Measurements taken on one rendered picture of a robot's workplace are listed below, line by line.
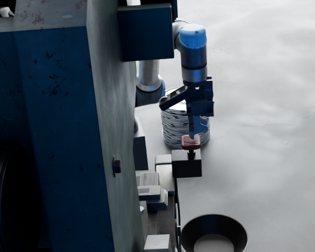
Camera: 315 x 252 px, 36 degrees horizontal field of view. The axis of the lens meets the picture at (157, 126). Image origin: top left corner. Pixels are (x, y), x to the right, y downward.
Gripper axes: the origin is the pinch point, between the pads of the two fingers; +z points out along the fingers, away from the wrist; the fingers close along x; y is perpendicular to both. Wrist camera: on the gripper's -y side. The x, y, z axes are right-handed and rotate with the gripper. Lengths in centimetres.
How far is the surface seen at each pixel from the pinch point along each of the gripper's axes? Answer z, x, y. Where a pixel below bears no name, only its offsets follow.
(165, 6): -53, -36, -4
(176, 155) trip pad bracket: 7.2, -0.2, -4.8
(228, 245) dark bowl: 78, 28, 15
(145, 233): 7.1, -34.4, -13.7
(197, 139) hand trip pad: 1.5, -0.1, 2.0
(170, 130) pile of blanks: 66, 108, -10
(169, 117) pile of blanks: 57, 108, -9
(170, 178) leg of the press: 13.4, -3.6, -7.3
